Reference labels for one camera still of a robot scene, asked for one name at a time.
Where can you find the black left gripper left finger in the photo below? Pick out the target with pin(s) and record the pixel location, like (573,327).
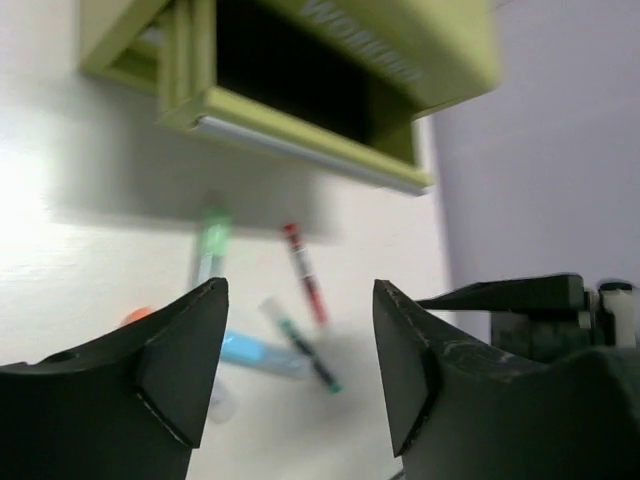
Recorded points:
(131,404)

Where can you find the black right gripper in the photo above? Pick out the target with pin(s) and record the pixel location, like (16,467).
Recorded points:
(564,318)

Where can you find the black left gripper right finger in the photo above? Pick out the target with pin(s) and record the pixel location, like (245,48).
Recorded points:
(460,408)

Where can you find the orange highlighter pen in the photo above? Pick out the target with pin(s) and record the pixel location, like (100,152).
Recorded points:
(136,315)

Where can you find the blue highlighter pen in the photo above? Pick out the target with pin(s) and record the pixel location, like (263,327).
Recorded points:
(250,352)

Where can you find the green metal drawer toolbox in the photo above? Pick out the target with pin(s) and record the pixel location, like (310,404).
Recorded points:
(335,83)

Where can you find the green pen refill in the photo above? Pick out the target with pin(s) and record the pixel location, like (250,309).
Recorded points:
(289,329)

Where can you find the green highlighter pen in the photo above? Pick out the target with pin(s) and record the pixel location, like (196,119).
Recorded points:
(211,244)

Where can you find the red pen refill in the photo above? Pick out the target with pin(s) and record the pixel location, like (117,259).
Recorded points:
(302,263)

